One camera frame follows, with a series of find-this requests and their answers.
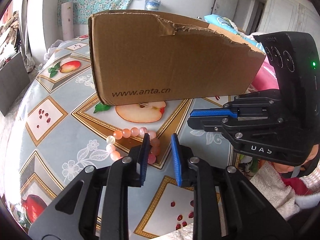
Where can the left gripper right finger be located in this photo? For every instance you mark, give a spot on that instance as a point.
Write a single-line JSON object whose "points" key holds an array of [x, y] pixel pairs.
{"points": [[226, 204]]}

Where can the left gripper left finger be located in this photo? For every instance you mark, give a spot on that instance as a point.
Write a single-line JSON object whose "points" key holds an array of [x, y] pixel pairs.
{"points": [[94, 205]]}

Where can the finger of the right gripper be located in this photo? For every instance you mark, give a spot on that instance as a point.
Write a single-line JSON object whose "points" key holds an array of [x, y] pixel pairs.
{"points": [[212, 124], [213, 112]]}

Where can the operator right hand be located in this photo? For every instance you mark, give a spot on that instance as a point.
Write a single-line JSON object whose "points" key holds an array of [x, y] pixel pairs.
{"points": [[306, 168]]}

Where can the pink floral blanket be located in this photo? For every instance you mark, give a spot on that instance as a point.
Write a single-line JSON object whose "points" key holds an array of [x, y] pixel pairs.
{"points": [[265, 77]]}

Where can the brown cardboard box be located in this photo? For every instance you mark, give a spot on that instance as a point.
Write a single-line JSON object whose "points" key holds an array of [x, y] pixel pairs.
{"points": [[142, 56]]}

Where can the fruit pattern tablecloth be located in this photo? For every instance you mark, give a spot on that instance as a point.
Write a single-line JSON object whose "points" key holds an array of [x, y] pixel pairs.
{"points": [[61, 127]]}

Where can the blue striped pillow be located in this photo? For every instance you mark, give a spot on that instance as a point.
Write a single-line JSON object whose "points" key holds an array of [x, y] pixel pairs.
{"points": [[222, 22]]}

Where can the blue water jug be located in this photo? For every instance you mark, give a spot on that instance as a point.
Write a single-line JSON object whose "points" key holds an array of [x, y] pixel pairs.
{"points": [[152, 5]]}

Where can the dark grey cabinet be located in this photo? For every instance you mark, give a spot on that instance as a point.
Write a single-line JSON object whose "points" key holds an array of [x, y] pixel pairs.
{"points": [[14, 79]]}

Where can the white plastic bag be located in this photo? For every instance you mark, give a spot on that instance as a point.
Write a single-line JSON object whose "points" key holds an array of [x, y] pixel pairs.
{"points": [[51, 50]]}

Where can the rolled pink mat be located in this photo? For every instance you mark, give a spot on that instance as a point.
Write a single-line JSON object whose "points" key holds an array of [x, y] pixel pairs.
{"points": [[67, 20]]}

